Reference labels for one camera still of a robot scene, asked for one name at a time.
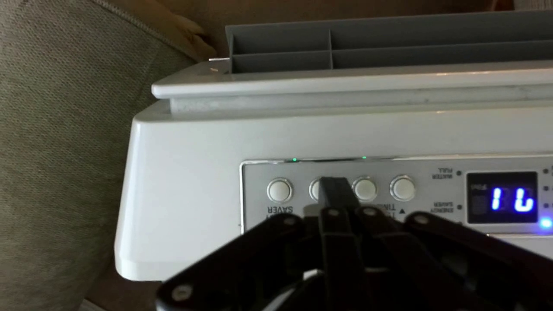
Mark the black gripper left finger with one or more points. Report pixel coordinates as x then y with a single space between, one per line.
269 259

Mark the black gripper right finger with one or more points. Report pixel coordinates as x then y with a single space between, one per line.
414 259

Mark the white air conditioner unit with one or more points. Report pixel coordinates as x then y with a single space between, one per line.
190 190

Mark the grey fabric sofa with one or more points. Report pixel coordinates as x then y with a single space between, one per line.
57 143

